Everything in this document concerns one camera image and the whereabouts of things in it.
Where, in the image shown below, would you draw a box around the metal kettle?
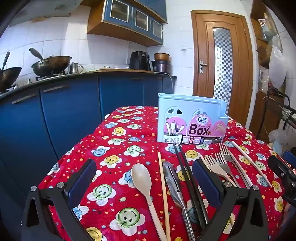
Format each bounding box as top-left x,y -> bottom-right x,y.
69,62 -> 84,75

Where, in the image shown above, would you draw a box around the metal fork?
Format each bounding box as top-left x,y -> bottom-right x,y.
215,152 -> 242,187
219,142 -> 252,189

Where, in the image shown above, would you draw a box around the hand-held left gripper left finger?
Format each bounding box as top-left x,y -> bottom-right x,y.
21,159 -> 97,241

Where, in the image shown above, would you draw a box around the black chopstick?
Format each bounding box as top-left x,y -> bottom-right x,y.
173,143 -> 205,231
178,144 -> 210,229

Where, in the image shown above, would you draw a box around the light blue utensil box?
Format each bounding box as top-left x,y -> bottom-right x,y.
157,93 -> 229,144

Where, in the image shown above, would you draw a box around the blue wall cabinet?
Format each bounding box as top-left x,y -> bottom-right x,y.
87,0 -> 167,47

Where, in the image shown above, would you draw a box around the white plastic bag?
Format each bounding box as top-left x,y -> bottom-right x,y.
268,45 -> 287,88

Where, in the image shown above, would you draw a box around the red printed tablecloth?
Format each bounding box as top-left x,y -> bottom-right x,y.
38,105 -> 292,241

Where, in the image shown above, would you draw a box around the white power cable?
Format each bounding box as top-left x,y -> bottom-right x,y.
162,73 -> 178,93

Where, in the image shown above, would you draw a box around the wooden shelf unit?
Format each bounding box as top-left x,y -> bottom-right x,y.
250,0 -> 287,139

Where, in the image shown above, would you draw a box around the metal spoon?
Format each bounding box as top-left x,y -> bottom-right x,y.
162,161 -> 196,241

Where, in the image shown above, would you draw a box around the beige plastic spoon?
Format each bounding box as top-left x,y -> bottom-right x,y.
131,163 -> 167,241

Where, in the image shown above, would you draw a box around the metal wok with handle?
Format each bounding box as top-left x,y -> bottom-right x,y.
29,47 -> 73,77

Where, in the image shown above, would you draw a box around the gas stove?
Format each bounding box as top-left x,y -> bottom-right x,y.
35,71 -> 68,81

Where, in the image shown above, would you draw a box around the clear plastic bag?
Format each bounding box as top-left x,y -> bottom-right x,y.
268,129 -> 289,156

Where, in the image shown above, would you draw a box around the dark wok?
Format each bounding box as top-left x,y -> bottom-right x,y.
0,51 -> 22,92

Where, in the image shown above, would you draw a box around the beige plastic fork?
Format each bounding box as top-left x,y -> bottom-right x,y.
205,155 -> 234,183

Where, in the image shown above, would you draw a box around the black air fryer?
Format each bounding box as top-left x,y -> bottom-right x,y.
129,51 -> 151,70

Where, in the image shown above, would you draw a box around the black metal cart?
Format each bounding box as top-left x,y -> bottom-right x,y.
261,88 -> 296,144

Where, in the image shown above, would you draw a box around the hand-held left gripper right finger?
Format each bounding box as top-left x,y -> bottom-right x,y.
192,159 -> 269,241

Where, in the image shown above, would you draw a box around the blue kitchen base cabinets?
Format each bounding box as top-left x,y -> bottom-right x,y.
0,69 -> 177,209

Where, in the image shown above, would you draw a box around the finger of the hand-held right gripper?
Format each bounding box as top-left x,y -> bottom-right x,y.
283,150 -> 296,166
268,154 -> 296,184

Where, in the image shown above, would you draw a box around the wooden door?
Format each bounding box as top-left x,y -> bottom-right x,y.
190,10 -> 254,128

